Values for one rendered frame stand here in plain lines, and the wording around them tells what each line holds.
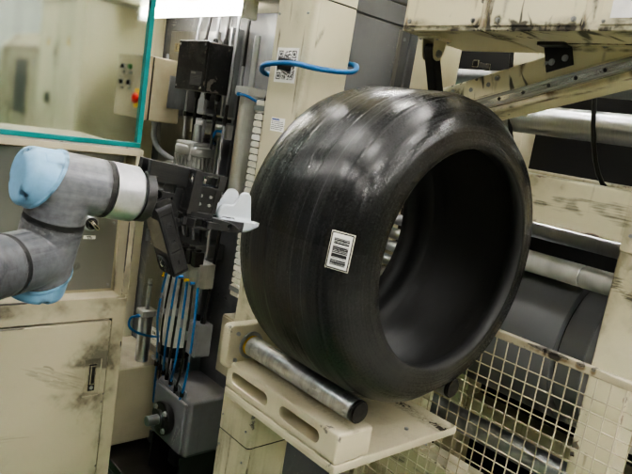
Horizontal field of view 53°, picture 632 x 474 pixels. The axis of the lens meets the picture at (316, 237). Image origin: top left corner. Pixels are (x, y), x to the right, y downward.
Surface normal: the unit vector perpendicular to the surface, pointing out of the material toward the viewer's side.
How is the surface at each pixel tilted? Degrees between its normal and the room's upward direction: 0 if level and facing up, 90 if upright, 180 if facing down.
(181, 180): 90
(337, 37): 90
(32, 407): 90
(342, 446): 90
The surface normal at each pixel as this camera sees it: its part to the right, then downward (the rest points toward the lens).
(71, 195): 0.60, 0.39
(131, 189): 0.68, 0.04
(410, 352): -0.18, -0.88
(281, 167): -0.62, -0.39
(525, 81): -0.75, 0.00
